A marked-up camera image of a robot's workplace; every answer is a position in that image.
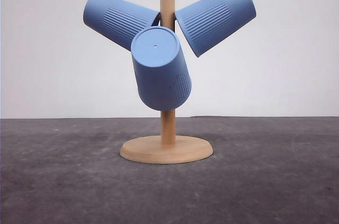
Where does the blue ribbed cup front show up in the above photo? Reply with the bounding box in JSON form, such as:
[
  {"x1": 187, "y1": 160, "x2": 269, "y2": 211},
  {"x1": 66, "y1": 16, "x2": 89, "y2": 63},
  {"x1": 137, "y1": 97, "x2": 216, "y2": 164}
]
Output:
[{"x1": 131, "y1": 26, "x2": 192, "y2": 111}]

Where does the blue ribbed cup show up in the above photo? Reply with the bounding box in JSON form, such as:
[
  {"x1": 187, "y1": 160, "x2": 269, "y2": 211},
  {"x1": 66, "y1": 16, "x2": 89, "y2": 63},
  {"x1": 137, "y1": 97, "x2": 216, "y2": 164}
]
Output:
[
  {"x1": 174, "y1": 0, "x2": 256, "y2": 57},
  {"x1": 83, "y1": 0, "x2": 160, "y2": 50},
  {"x1": 131, "y1": 26, "x2": 192, "y2": 111}
]

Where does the wooden cup tree stand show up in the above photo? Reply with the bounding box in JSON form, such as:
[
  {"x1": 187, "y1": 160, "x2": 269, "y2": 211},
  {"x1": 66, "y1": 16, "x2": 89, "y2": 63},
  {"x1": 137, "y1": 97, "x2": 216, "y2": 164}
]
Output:
[{"x1": 120, "y1": 0, "x2": 213, "y2": 164}]

